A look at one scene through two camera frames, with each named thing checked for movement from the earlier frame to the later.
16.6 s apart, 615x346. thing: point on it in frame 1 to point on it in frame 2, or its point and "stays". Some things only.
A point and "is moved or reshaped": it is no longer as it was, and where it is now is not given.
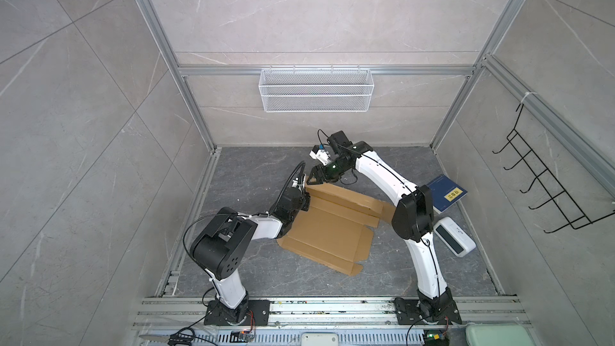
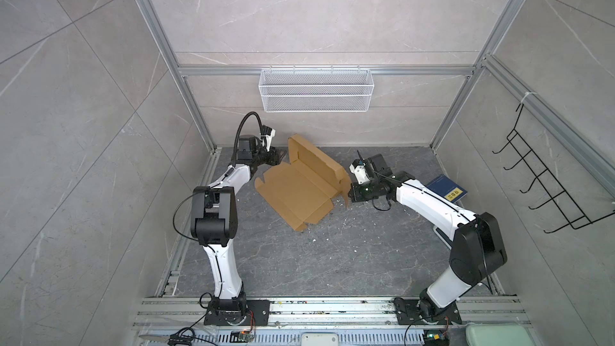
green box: [498, 335] stays
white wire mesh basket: [316, 90] stays
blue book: [445, 193] stays
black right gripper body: [331, 172] to [364, 191]
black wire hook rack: [573, 215] stays
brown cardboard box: [336, 228] is moved or reshaped
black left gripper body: [304, 203] to [260, 156]
